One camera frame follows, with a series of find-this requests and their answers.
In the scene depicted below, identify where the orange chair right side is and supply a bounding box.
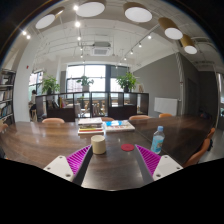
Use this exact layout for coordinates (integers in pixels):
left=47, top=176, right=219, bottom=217
left=183, top=128, right=215, bottom=168

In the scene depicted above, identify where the round pendant lamp left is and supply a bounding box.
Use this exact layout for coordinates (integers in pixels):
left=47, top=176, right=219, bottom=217
left=35, top=7, right=65, bottom=29

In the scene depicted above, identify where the round pendant lamp centre right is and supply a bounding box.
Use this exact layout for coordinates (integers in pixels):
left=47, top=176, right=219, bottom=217
left=123, top=2, right=152, bottom=23

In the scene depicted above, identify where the orange chair far left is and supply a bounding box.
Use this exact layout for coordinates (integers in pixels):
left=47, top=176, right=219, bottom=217
left=42, top=118, right=65, bottom=124

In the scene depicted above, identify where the stack of books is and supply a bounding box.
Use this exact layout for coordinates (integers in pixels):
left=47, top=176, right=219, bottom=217
left=78, top=117, right=104, bottom=134

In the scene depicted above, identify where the ceiling air conditioner unit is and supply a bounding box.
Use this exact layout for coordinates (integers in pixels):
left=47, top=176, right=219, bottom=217
left=91, top=42, right=111, bottom=56

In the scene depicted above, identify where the round pendant lamp far right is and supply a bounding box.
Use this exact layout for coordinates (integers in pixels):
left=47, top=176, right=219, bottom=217
left=181, top=34, right=197, bottom=54

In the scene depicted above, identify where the clear plastic water bottle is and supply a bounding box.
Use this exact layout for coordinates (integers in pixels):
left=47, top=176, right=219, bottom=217
left=151, top=126, right=165, bottom=154

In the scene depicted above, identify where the potted plant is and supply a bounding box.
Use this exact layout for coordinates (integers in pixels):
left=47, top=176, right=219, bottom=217
left=116, top=72, right=137, bottom=93
left=42, top=76, right=60, bottom=95
left=77, top=75, right=94, bottom=92

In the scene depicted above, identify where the white radiator panel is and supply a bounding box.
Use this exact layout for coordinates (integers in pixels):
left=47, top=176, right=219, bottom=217
left=154, top=98, right=178, bottom=116

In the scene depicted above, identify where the orange chair far right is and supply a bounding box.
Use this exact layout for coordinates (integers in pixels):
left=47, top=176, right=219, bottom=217
left=159, top=113, right=173, bottom=118

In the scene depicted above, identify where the tall bookshelf at left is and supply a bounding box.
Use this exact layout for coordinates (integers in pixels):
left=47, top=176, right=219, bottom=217
left=0, top=69, right=16, bottom=125

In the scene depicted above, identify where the dark low shelf divider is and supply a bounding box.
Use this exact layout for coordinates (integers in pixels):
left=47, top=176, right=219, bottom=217
left=36, top=91, right=149, bottom=122

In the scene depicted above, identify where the round pendant lamp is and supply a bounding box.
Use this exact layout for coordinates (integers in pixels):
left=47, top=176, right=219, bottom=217
left=123, top=2, right=152, bottom=23
left=35, top=7, right=65, bottom=29
left=158, top=17, right=183, bottom=40
left=181, top=34, right=197, bottom=54
left=77, top=0, right=106, bottom=17

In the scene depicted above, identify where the orange chair far middle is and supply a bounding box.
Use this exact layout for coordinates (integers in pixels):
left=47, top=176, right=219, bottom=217
left=128, top=115, right=150, bottom=120

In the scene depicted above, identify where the red round coaster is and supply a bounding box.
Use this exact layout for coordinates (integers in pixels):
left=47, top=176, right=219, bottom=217
left=121, top=144, right=134, bottom=152

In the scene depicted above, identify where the middle potted plant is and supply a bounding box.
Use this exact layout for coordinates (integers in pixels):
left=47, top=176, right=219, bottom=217
left=77, top=75, right=94, bottom=92

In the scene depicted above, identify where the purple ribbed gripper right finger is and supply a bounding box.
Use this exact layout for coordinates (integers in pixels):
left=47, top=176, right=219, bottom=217
left=134, top=145, right=182, bottom=184

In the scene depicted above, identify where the left potted plant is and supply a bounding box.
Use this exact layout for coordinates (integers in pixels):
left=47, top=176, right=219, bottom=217
left=42, top=76, right=60, bottom=95

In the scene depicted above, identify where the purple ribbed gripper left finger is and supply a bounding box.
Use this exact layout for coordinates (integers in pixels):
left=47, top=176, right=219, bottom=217
left=44, top=145, right=93, bottom=186

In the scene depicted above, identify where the orange chair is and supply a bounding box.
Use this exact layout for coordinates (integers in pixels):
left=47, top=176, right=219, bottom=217
left=42, top=118, right=65, bottom=124
left=159, top=113, right=173, bottom=118
left=183, top=128, right=215, bottom=168
left=128, top=115, right=150, bottom=120

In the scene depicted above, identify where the right potted plant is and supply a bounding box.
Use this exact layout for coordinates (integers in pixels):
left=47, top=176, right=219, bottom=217
left=116, top=72, right=137, bottom=93

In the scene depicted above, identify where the cream ceramic cup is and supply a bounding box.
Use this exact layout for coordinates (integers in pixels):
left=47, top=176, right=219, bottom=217
left=91, top=135, right=106, bottom=154

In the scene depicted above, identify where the white blue magazine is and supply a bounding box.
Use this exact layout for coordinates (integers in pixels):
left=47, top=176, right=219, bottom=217
left=105, top=120, right=135, bottom=132

